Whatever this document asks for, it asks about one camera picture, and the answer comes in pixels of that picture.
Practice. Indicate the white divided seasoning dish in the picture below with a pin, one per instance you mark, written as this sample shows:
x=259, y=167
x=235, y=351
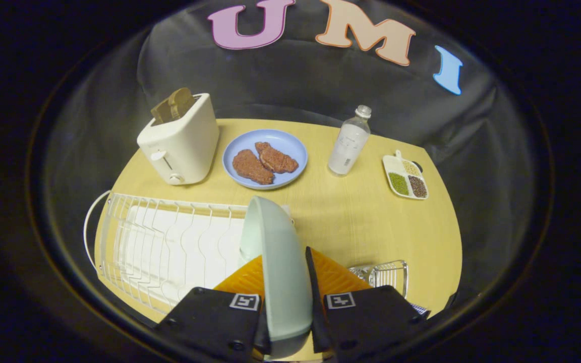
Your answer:
x=405, y=176

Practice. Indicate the black backdrop cloth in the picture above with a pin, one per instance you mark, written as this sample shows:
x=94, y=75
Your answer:
x=290, y=85

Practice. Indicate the white toaster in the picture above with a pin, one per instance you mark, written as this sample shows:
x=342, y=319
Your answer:
x=182, y=143

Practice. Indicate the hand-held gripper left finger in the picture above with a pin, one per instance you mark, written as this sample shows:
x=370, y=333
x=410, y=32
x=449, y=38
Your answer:
x=210, y=322

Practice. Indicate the pale green plate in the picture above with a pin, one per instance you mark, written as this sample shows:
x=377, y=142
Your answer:
x=283, y=272

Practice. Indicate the brown toast slice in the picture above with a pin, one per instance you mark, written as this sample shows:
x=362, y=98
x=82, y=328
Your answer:
x=182, y=102
x=161, y=112

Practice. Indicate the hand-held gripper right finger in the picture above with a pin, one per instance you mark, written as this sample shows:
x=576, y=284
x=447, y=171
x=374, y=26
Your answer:
x=371, y=322

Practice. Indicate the blue plate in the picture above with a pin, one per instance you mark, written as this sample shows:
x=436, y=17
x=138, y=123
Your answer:
x=265, y=159

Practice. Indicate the clear plastic bottle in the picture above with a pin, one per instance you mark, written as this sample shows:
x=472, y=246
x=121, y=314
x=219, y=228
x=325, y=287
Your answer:
x=348, y=143

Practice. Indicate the brown meat patty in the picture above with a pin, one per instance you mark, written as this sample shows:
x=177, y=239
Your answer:
x=251, y=167
x=276, y=159

